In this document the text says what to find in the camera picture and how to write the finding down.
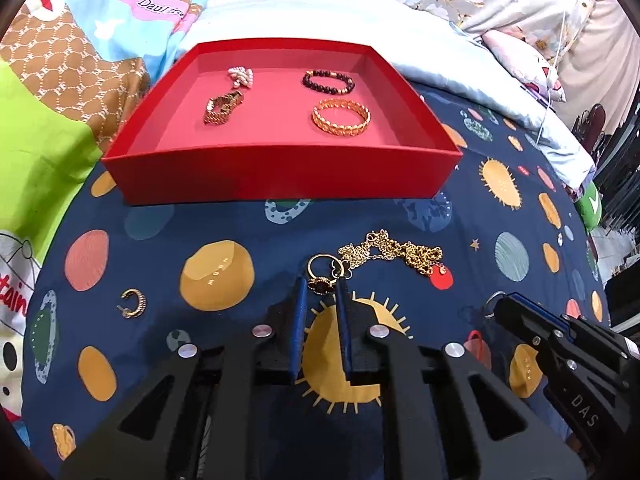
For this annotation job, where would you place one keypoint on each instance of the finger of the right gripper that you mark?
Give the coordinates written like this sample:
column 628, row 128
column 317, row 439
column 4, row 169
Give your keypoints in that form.
column 538, row 314

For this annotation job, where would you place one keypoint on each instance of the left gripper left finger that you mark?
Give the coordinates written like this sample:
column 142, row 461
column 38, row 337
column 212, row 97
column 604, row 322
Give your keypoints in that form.
column 191, row 417

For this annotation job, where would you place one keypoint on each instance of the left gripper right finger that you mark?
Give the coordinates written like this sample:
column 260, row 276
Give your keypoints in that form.
column 445, row 415

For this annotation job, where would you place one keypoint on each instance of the small gold hoop earring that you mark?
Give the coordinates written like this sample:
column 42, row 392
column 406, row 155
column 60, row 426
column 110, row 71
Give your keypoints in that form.
column 137, row 303

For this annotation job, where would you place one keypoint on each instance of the green cushion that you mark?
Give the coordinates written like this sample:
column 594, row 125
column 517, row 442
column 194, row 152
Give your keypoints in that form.
column 589, row 207

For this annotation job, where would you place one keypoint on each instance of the navy planet print bedsheet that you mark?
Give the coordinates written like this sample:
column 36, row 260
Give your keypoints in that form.
column 124, row 287

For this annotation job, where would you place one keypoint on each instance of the dark red chair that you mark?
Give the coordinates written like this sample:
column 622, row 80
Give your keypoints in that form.
column 589, row 125

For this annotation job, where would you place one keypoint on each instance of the pink cartoon pillow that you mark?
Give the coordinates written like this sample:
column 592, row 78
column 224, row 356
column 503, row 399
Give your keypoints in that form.
column 525, row 64

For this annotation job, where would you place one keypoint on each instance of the light blue quilt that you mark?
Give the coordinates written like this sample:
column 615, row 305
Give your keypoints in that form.
column 421, row 46

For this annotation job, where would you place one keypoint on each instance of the red shallow tray box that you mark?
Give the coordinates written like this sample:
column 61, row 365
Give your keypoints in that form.
column 231, row 120

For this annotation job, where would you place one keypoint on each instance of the colourful monkey cartoon blanket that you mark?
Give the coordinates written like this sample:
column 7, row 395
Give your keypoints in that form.
column 71, row 73

